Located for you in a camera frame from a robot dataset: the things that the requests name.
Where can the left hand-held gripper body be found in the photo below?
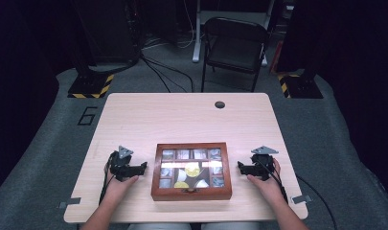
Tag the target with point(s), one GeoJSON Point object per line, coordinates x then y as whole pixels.
{"type": "Point", "coordinates": [120, 166]}

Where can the yellow round tea packet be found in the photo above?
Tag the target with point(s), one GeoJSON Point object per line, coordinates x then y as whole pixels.
{"type": "Point", "coordinates": [181, 185]}
{"type": "Point", "coordinates": [192, 170]}

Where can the yellow-black striped stand base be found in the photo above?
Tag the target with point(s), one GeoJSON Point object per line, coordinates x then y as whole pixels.
{"type": "Point", "coordinates": [91, 86]}
{"type": "Point", "coordinates": [298, 86]}

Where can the person's left hand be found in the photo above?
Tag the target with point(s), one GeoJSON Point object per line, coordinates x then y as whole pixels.
{"type": "Point", "coordinates": [116, 189]}

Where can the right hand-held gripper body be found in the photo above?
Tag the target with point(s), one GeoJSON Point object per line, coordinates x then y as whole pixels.
{"type": "Point", "coordinates": [263, 166]}

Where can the wooden compartment box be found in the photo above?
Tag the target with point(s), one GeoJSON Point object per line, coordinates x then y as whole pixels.
{"type": "Point", "coordinates": [190, 194]}

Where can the black cabinet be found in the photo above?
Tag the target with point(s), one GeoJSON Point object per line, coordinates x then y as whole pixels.
{"type": "Point", "coordinates": [105, 28]}

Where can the white round tea packet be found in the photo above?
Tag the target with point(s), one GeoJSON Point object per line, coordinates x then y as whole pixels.
{"type": "Point", "coordinates": [181, 175]}
{"type": "Point", "coordinates": [202, 184]}

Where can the grey tea packet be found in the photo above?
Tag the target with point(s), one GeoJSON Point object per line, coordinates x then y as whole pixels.
{"type": "Point", "coordinates": [217, 170]}
{"type": "Point", "coordinates": [217, 181]}
{"type": "Point", "coordinates": [215, 154]}
{"type": "Point", "coordinates": [200, 154]}
{"type": "Point", "coordinates": [166, 172]}
{"type": "Point", "coordinates": [165, 183]}

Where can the grey tape strip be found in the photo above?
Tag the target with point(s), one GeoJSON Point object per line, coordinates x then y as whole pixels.
{"type": "Point", "coordinates": [69, 202]}
{"type": "Point", "coordinates": [301, 199]}

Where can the person's right hand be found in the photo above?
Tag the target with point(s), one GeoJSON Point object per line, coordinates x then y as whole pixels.
{"type": "Point", "coordinates": [271, 188]}

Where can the black folding chair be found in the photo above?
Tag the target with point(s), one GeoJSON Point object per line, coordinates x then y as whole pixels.
{"type": "Point", "coordinates": [233, 48]}

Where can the white tea bag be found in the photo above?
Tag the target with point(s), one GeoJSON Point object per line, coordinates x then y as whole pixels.
{"type": "Point", "coordinates": [168, 155]}

